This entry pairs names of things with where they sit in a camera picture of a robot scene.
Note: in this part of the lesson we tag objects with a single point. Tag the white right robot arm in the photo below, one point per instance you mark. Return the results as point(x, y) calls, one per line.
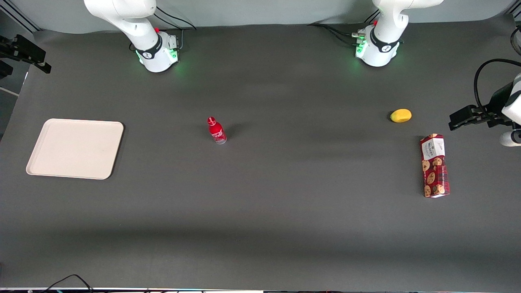
point(134, 20)

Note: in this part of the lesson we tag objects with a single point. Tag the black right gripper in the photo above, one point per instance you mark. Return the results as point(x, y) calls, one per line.
point(9, 46)

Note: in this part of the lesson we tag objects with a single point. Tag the beige plastic tray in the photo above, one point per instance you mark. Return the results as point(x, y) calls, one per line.
point(75, 148)

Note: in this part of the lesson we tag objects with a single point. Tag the red coke bottle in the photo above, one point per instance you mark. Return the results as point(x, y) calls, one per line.
point(216, 131)

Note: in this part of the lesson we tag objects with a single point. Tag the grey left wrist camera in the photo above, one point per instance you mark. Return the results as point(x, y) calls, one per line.
point(508, 139)

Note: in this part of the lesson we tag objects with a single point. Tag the yellow lemon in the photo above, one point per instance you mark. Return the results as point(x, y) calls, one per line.
point(401, 115)

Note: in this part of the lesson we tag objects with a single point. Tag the red cookie box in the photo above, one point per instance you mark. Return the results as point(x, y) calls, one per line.
point(434, 167)

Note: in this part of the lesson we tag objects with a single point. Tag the aluminium frame bar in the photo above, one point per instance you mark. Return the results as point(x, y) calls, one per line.
point(20, 16)

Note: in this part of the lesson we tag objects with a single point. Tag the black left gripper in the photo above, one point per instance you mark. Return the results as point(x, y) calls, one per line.
point(497, 100)

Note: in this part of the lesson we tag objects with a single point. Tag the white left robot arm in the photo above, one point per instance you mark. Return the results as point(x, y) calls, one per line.
point(382, 40)

